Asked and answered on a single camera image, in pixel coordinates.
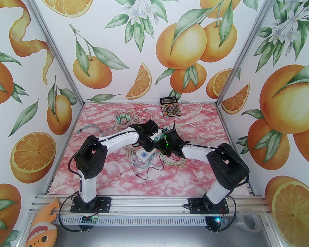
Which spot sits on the white power strip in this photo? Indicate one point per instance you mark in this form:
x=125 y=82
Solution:
x=144 y=156

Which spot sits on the beige plug adapter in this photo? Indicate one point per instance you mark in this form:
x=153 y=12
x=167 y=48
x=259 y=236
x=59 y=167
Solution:
x=123 y=117

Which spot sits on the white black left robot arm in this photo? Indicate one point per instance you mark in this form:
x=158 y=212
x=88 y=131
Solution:
x=118 y=137

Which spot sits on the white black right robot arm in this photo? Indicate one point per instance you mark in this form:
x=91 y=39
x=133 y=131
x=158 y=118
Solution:
x=198 y=150

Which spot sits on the black gold desk calculator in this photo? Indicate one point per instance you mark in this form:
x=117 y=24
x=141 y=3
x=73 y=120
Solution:
x=170 y=109

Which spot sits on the black controller with led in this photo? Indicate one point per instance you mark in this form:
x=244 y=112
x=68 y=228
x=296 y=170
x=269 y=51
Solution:
x=216 y=221

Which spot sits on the small circuit board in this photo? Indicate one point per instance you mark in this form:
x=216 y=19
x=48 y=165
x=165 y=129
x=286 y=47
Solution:
x=90 y=218

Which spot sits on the clear tape roll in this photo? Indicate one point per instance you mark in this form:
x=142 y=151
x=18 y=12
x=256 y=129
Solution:
x=239 y=220

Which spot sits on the orange fish plush toy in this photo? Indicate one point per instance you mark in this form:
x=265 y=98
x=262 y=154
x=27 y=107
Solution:
x=41 y=230

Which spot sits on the aluminium slotted rail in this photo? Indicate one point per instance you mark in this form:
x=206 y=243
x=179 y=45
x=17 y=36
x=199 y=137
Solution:
x=149 y=202

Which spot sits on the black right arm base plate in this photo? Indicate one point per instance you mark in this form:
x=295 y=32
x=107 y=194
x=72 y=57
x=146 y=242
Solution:
x=195 y=205

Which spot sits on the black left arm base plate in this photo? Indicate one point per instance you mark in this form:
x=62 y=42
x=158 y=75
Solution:
x=103 y=204

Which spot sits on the aluminium frame post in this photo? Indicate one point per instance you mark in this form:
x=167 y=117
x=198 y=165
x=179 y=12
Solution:
x=54 y=47
x=246 y=47

